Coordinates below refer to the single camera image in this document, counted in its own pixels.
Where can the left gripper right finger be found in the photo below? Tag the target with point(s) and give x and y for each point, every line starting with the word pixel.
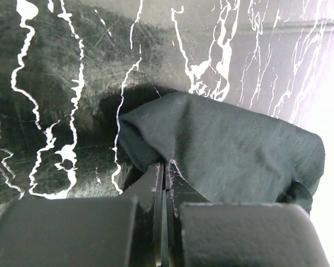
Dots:
pixel 201 233

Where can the black t shirt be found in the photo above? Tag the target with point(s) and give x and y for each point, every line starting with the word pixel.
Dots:
pixel 227 153

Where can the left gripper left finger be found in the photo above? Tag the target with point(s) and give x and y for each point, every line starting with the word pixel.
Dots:
pixel 103 231

